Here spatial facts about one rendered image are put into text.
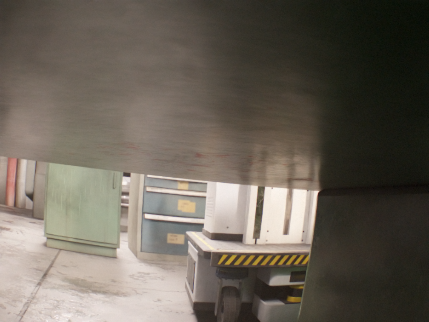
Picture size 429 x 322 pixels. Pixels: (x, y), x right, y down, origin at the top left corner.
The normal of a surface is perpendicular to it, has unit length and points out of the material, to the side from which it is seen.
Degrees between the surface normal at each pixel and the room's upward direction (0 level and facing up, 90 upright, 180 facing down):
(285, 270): 90
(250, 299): 90
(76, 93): 180
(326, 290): 90
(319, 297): 90
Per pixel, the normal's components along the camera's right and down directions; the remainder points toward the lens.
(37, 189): 0.25, -0.09
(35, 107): -0.08, 0.99
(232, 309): 0.12, -0.31
